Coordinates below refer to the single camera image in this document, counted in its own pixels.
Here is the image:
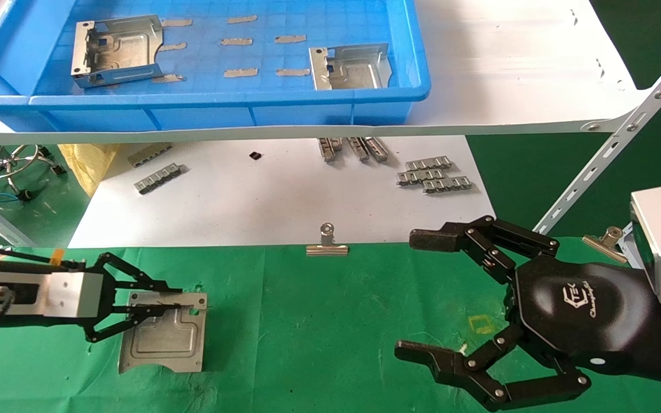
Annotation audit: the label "blue plastic bin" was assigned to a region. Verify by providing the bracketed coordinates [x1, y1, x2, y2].
[0, 0, 430, 133]

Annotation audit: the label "green table cloth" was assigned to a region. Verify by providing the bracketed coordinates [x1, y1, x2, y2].
[0, 236, 661, 413]

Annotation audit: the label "silver binder clip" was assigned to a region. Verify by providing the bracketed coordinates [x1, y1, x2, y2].
[306, 223, 349, 256]
[582, 227, 629, 264]

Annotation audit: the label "thin black cable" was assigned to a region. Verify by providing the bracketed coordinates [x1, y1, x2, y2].
[0, 243, 87, 270]

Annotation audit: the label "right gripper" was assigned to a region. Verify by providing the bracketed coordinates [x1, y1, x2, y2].
[395, 216, 661, 412]

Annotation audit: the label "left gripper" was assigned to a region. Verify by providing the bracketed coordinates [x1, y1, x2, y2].
[0, 252, 185, 345]

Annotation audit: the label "small grey metal clip strip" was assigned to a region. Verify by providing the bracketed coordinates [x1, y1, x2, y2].
[363, 137, 390, 163]
[134, 163, 185, 195]
[405, 156, 453, 172]
[347, 137, 370, 162]
[127, 143, 173, 168]
[396, 168, 445, 186]
[421, 177, 473, 194]
[317, 138, 343, 163]

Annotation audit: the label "sheet metal bracket part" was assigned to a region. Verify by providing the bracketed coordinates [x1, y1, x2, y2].
[118, 291, 209, 375]
[71, 15, 164, 89]
[309, 44, 393, 91]

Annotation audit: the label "chrome stool base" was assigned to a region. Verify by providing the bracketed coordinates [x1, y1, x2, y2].
[0, 145, 67, 201]

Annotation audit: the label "long slotted metal brace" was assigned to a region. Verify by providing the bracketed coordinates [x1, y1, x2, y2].
[531, 34, 661, 236]

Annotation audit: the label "yellow cloth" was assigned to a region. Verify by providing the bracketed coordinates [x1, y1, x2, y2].
[57, 143, 120, 197]

